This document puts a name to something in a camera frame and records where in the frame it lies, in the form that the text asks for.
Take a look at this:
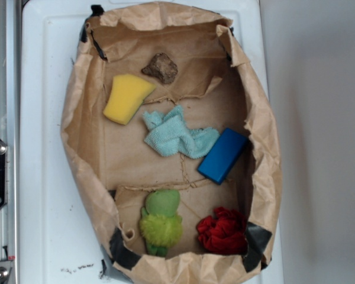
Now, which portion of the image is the brown paper bag tray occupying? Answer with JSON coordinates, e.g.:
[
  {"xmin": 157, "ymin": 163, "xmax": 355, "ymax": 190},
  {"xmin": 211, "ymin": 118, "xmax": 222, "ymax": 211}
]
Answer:
[{"xmin": 61, "ymin": 2, "xmax": 282, "ymax": 283}]

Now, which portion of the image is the blue rectangular block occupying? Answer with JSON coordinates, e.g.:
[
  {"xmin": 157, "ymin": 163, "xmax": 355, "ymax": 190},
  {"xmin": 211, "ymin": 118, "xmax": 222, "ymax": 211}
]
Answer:
[{"xmin": 198, "ymin": 128, "xmax": 248, "ymax": 185}]

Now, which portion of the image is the brown rock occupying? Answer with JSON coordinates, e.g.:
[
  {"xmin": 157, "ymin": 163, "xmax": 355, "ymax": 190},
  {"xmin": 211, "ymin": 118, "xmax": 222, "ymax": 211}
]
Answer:
[{"xmin": 141, "ymin": 53, "xmax": 178, "ymax": 84}]

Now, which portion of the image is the light blue cloth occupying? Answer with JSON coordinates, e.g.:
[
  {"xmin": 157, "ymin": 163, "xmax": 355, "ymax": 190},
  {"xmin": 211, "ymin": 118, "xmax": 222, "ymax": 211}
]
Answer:
[{"xmin": 143, "ymin": 105, "xmax": 220, "ymax": 159}]

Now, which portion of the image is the green plush frog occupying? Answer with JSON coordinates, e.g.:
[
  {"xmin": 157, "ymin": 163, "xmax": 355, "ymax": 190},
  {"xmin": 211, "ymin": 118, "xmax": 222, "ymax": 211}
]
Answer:
[{"xmin": 139, "ymin": 189, "xmax": 183, "ymax": 257}]

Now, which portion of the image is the aluminium frame rail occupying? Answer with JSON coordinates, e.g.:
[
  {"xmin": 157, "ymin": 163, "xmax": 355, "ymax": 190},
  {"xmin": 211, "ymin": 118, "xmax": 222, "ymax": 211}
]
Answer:
[{"xmin": 0, "ymin": 1, "xmax": 22, "ymax": 283}]

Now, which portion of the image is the yellow sponge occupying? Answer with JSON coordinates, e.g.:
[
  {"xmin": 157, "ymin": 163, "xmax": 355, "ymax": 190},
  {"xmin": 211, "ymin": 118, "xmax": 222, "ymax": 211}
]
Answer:
[{"xmin": 103, "ymin": 74, "xmax": 156, "ymax": 125}]

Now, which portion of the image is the red crumpled cloth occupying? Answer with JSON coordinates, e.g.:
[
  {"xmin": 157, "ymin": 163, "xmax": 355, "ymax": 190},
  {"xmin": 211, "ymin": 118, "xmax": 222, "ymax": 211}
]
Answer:
[{"xmin": 196, "ymin": 207, "xmax": 248, "ymax": 255}]

